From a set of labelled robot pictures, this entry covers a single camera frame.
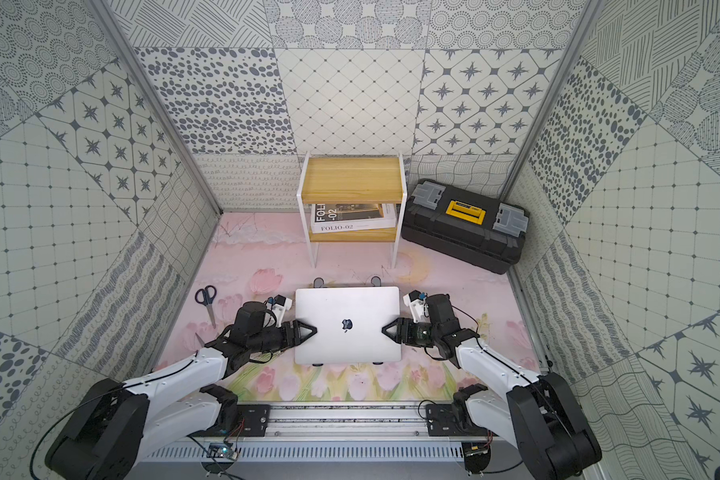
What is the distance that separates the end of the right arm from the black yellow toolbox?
28 cm

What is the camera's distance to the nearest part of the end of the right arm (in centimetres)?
75

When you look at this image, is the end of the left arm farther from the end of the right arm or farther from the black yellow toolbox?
the black yellow toolbox

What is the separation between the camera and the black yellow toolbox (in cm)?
94
